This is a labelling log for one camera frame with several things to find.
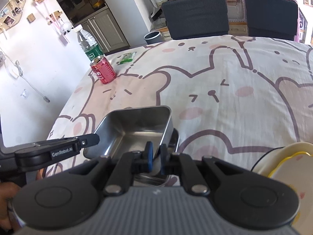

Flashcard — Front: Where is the green snack packet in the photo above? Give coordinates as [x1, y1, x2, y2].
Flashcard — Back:
[117, 51, 137, 65]

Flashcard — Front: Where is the grey kitchen cabinet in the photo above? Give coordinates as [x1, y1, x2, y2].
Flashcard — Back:
[73, 9, 130, 55]

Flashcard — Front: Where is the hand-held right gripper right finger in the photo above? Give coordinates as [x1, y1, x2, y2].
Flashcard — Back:
[159, 144, 243, 197]

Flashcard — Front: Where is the red soda can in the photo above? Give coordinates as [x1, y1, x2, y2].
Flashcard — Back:
[90, 55, 117, 85]

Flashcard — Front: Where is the heart shaped photo board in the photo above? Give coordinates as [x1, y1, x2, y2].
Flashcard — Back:
[0, 0, 27, 33]

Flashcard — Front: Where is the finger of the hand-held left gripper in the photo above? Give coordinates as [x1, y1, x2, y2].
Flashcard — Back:
[30, 134, 100, 149]

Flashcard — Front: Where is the yellow rimmed white plate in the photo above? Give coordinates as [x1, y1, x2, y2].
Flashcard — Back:
[267, 151, 313, 229]

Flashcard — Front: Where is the clear plastic water bottle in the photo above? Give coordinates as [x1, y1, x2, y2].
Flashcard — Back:
[76, 25, 106, 62]

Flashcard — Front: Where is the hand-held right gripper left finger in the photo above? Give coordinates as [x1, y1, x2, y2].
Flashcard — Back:
[70, 141, 154, 197]

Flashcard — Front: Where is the person's left hand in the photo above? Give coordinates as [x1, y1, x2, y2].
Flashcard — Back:
[0, 183, 22, 231]

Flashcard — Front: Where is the rectangular steel tray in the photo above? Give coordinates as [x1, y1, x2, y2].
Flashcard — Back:
[83, 105, 175, 160]
[133, 127, 181, 187]

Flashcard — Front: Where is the white wall cable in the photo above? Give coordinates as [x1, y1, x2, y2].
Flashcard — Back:
[0, 51, 51, 103]

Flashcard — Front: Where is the thin black cable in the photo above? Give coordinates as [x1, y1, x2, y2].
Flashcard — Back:
[254, 147, 285, 168]

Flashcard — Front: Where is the grey trash bin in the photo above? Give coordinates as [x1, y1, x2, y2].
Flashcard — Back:
[143, 31, 163, 45]

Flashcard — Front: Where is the dark blue chair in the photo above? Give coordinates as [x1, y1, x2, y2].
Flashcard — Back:
[244, 0, 299, 41]
[161, 0, 230, 40]

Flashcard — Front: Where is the beige storage box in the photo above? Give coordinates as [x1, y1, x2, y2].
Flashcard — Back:
[226, 0, 248, 34]

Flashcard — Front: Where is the rabbit print tablecloth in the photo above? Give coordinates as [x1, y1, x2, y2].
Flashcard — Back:
[45, 34, 313, 227]

